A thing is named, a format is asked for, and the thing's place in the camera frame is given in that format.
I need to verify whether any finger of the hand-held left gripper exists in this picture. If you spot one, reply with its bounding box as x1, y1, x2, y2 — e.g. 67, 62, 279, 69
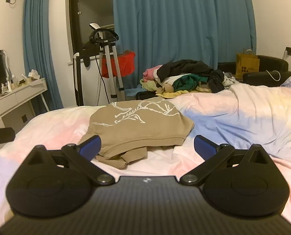
0, 127, 16, 150

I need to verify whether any black armchair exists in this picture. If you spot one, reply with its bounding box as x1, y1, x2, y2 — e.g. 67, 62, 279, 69
217, 55, 291, 88

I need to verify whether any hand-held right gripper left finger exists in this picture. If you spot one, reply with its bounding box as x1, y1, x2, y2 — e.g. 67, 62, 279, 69
25, 135, 115, 186

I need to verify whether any white cable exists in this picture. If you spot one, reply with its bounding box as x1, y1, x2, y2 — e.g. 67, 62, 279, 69
265, 70, 281, 82

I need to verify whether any pile of clothes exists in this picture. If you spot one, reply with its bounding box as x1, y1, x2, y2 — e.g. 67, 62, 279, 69
140, 59, 236, 97

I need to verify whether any pastel bed blanket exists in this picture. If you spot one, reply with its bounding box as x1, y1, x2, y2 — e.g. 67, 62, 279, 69
0, 73, 291, 229

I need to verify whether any wide blue curtain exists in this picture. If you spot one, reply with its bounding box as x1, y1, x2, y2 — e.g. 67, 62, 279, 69
112, 0, 257, 92

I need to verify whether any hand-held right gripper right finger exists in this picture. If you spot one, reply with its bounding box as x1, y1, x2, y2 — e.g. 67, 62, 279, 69
180, 135, 268, 186

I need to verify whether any row of cosmetic bottles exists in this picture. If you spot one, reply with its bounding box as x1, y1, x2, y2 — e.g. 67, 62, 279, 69
0, 75, 21, 101

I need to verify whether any tissue box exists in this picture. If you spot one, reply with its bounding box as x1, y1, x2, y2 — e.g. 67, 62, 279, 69
22, 69, 41, 82

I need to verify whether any narrow blue curtain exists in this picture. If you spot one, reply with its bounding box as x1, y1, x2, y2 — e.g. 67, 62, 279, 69
22, 0, 64, 115

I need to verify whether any tan shirt with white print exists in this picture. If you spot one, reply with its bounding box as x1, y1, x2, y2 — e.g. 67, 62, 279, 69
78, 97, 195, 170

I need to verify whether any white vanity desk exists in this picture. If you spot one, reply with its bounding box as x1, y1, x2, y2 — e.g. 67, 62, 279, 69
0, 78, 50, 128

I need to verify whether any yellow paper bag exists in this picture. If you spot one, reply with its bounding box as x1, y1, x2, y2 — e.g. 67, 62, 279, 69
235, 48, 260, 80

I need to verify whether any garment steamer stand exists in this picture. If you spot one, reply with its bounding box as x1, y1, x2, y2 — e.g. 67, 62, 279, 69
89, 23, 125, 104

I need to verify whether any red cloth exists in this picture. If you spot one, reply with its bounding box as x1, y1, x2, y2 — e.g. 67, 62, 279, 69
102, 50, 136, 78

